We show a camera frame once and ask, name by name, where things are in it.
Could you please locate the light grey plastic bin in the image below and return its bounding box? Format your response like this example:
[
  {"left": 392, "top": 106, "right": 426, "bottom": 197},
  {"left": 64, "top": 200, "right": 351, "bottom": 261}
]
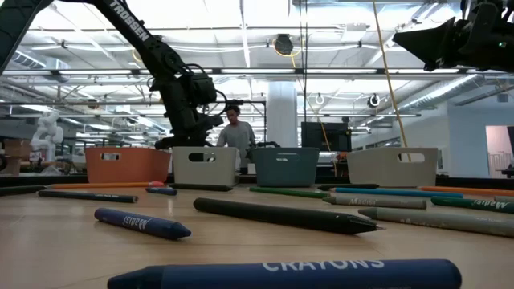
[
  {"left": 346, "top": 146, "right": 439, "bottom": 189},
  {"left": 171, "top": 145, "right": 239, "bottom": 188}
]

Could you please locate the black monitor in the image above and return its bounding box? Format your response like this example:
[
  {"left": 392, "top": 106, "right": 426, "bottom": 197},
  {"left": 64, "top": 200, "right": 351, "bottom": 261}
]
[{"left": 300, "top": 121, "right": 353, "bottom": 153}]

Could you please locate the black pen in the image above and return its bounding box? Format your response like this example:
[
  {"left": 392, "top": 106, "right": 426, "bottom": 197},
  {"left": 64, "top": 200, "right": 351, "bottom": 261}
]
[
  {"left": 168, "top": 183, "right": 234, "bottom": 193},
  {"left": 316, "top": 183, "right": 381, "bottom": 191},
  {"left": 192, "top": 197, "right": 385, "bottom": 236},
  {"left": 0, "top": 185, "right": 47, "bottom": 197}
]

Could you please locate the orange pencil with pink eraser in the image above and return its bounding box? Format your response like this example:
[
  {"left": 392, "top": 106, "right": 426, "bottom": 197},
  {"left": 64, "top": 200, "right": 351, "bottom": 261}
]
[{"left": 47, "top": 181, "right": 165, "bottom": 190}]

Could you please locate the dark green wax crayon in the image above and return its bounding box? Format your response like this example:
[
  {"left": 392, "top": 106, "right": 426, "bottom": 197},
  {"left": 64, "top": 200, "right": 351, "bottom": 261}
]
[{"left": 430, "top": 195, "right": 514, "bottom": 214}]

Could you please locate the black hanging cable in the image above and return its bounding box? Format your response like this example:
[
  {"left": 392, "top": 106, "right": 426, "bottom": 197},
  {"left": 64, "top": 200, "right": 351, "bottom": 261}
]
[{"left": 299, "top": 0, "right": 309, "bottom": 124}]

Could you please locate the cardboard box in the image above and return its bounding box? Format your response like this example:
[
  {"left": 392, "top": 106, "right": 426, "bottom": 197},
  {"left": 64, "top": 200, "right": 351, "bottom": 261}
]
[{"left": 2, "top": 138, "right": 33, "bottom": 176}]

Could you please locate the teal plastic bin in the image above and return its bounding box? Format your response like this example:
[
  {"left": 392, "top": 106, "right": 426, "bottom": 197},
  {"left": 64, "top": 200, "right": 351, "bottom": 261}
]
[{"left": 251, "top": 146, "right": 321, "bottom": 189}]

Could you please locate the person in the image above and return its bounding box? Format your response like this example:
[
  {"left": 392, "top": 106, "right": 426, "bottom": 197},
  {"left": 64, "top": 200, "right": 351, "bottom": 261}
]
[{"left": 215, "top": 104, "right": 258, "bottom": 174}]

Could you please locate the blue pencil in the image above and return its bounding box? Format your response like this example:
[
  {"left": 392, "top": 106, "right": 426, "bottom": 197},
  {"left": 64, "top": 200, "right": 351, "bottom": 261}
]
[{"left": 328, "top": 187, "right": 464, "bottom": 199}]

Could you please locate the dark navy pencil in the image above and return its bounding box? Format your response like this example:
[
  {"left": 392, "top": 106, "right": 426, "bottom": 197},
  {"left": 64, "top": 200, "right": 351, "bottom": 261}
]
[{"left": 37, "top": 189, "right": 140, "bottom": 204}]

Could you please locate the orange plastic bin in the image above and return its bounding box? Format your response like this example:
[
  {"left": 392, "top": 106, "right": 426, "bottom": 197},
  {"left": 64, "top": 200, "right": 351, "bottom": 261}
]
[{"left": 84, "top": 146, "right": 173, "bottom": 185}]

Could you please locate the thin yellow cable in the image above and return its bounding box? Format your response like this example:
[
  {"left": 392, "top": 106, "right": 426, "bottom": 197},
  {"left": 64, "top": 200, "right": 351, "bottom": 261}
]
[{"left": 272, "top": 38, "right": 338, "bottom": 177}]

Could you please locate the silver ventilation duct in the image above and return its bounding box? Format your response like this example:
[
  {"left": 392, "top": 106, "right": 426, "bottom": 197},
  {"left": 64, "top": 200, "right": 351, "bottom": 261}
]
[{"left": 397, "top": 74, "right": 483, "bottom": 113}]

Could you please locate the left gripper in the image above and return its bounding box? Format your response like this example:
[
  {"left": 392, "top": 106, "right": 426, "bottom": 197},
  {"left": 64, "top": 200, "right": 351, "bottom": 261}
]
[{"left": 154, "top": 74, "right": 225, "bottom": 150}]

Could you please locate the yellow hanging cable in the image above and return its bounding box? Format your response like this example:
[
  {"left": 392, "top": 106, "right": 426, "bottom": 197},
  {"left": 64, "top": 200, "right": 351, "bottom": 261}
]
[{"left": 371, "top": 0, "right": 411, "bottom": 162}]

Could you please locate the white round column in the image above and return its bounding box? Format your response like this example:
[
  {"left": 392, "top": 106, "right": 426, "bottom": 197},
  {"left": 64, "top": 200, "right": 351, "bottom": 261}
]
[{"left": 267, "top": 81, "right": 299, "bottom": 149}]

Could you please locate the blue wax crayon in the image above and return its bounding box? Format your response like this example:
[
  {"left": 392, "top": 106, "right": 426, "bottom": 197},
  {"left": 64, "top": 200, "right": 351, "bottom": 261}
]
[
  {"left": 145, "top": 186, "right": 178, "bottom": 197},
  {"left": 107, "top": 258, "right": 463, "bottom": 289},
  {"left": 94, "top": 207, "right": 193, "bottom": 241}
]

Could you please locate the green pencil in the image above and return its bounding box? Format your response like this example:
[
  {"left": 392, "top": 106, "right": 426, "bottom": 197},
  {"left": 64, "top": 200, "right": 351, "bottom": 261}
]
[{"left": 248, "top": 186, "right": 331, "bottom": 200}]

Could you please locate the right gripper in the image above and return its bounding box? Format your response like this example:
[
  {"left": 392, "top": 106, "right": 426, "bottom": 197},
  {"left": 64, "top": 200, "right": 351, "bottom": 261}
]
[{"left": 392, "top": 2, "right": 500, "bottom": 73}]

